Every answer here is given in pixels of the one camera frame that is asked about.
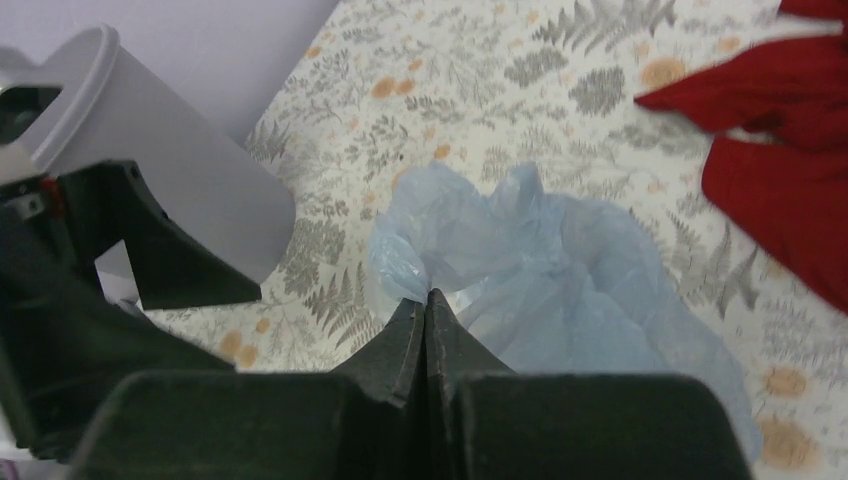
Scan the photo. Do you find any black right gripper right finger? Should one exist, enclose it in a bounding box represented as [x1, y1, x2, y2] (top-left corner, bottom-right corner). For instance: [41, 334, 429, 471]
[423, 289, 752, 479]

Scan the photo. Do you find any red cloth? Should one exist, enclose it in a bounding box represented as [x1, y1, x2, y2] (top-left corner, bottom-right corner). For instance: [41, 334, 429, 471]
[636, 33, 847, 310]

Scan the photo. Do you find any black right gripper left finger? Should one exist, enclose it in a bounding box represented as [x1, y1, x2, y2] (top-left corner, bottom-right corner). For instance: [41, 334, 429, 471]
[70, 300, 424, 479]

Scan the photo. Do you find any grey plastic trash bin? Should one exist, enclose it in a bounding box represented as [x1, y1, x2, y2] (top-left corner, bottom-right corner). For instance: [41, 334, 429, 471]
[1, 24, 295, 282]

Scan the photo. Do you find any light blue plastic trash bag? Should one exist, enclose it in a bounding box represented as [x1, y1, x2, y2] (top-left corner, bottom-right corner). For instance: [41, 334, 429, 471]
[368, 162, 763, 461]

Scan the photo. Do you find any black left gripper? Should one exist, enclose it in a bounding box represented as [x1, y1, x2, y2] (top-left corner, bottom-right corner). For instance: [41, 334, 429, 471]
[1, 160, 261, 461]

